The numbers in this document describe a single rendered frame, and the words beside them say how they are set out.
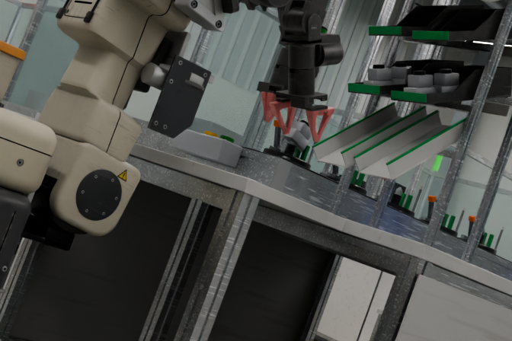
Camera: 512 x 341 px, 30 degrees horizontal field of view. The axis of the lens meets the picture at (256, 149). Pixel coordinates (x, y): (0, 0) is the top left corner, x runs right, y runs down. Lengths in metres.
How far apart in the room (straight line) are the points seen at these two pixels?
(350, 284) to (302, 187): 5.27
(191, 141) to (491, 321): 0.93
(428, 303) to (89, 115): 0.79
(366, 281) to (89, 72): 5.86
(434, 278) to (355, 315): 5.63
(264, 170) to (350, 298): 5.31
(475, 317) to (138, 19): 0.97
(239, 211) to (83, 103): 0.38
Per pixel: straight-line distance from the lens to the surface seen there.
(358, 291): 7.68
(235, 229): 1.92
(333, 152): 2.48
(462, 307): 2.12
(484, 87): 2.38
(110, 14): 1.92
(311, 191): 2.52
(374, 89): 2.41
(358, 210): 2.67
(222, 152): 2.49
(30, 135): 1.65
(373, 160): 2.38
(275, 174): 2.42
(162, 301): 2.50
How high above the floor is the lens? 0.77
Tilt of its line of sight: 4 degrees up
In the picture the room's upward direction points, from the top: 20 degrees clockwise
